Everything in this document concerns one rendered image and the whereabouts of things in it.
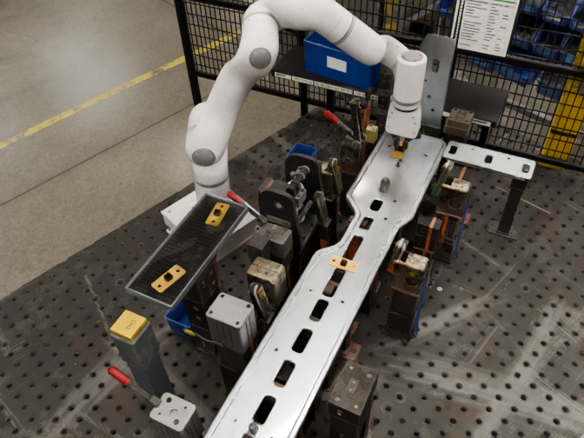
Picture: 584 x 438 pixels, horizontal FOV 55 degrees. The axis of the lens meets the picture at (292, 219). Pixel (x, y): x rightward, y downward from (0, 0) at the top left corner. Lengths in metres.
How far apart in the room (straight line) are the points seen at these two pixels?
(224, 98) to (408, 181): 0.65
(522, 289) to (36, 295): 1.65
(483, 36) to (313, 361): 1.35
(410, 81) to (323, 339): 0.76
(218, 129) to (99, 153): 2.17
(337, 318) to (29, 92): 3.53
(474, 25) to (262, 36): 0.95
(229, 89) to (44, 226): 2.01
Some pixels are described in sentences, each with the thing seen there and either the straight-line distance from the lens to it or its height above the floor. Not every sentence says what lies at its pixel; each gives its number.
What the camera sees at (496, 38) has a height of 1.22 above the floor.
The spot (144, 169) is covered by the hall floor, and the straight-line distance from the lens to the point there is 3.60.
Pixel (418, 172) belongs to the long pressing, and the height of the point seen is 1.00.
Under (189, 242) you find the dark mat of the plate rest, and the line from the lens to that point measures 1.49.
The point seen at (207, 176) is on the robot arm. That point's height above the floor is 1.03.
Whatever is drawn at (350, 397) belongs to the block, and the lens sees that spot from 1.36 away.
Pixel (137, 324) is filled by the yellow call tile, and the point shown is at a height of 1.16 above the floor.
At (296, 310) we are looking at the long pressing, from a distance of 1.52.
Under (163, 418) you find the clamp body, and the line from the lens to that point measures 1.35.
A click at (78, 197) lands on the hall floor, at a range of 3.55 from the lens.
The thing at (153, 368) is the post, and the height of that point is 0.99.
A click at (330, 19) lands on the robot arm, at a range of 1.54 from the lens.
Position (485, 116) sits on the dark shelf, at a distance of 2.15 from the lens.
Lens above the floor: 2.25
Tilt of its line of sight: 46 degrees down
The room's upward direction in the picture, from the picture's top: 3 degrees counter-clockwise
